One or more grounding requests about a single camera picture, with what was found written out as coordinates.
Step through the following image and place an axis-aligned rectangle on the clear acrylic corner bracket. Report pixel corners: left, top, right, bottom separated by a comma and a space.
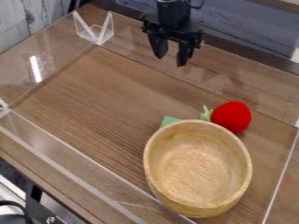
73, 11, 115, 46

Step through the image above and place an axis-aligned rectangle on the red plush strawberry toy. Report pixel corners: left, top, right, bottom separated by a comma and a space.
201, 101, 253, 133

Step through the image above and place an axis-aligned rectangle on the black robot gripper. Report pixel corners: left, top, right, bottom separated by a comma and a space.
141, 0, 203, 67

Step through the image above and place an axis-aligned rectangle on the wooden oval bowl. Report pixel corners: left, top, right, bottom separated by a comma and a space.
143, 120, 253, 218

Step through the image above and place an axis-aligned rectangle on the clear acrylic tray wall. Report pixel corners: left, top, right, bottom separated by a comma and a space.
0, 102, 197, 224

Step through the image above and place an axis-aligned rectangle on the black table leg bracket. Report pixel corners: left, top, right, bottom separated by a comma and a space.
26, 185, 67, 224

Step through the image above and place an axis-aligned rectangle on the black cable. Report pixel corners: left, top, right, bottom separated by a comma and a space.
0, 199, 34, 224

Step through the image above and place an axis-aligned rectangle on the green flat object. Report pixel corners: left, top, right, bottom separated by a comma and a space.
162, 116, 179, 127

